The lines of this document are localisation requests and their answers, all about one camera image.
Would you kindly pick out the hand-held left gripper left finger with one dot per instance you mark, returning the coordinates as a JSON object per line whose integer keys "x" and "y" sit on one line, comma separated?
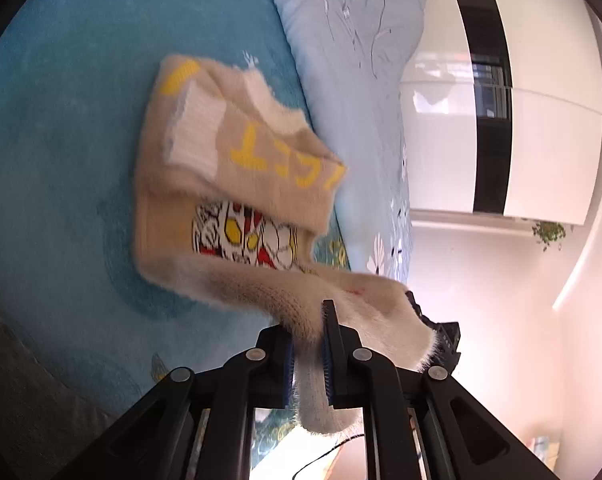
{"x": 281, "y": 370}

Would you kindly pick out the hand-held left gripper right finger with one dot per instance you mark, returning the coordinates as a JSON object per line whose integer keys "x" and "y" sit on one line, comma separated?
{"x": 333, "y": 360}

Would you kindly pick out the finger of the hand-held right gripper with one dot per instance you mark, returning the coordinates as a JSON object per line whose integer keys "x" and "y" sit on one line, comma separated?
{"x": 421, "y": 312}

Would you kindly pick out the beige sweater with yellow letters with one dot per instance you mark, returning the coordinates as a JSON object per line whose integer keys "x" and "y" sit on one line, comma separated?
{"x": 261, "y": 160}

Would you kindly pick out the green potted plant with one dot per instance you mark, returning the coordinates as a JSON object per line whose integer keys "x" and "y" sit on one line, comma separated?
{"x": 548, "y": 232}

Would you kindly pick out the white glossy wardrobe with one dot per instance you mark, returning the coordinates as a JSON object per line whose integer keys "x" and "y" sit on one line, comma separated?
{"x": 441, "y": 135}

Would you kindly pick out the light blue floral pillow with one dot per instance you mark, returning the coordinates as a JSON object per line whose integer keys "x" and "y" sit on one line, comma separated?
{"x": 351, "y": 85}

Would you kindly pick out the dark grey cloth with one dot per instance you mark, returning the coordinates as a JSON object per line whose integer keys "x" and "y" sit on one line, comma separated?
{"x": 36, "y": 400}

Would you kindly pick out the teal floral bed blanket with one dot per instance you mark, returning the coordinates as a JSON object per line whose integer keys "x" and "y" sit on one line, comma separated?
{"x": 56, "y": 135}

